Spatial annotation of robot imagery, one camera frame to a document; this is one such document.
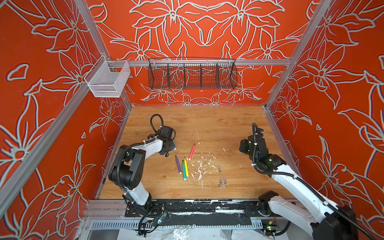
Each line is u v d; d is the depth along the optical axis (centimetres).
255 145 59
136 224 70
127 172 46
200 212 73
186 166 87
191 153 92
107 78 93
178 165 88
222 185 80
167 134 76
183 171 85
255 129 68
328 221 37
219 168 87
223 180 81
